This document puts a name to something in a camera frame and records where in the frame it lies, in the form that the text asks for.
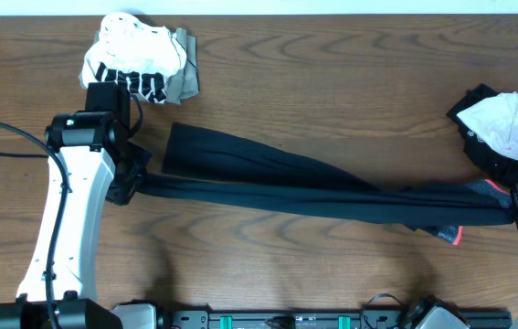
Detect black pants with red waistband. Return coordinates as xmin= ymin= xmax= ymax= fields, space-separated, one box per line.
xmin=139 ymin=123 xmax=513 ymax=245

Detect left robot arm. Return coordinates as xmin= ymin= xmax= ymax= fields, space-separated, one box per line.
xmin=0 ymin=82 xmax=163 ymax=328

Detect black and white garment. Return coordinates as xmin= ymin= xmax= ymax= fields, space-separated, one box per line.
xmin=447 ymin=84 xmax=518 ymax=188

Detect white shirt with black print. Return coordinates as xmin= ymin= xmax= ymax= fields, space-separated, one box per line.
xmin=79 ymin=12 xmax=188 ymax=104

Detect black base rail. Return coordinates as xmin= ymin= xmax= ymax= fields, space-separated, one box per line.
xmin=157 ymin=293 xmax=513 ymax=329

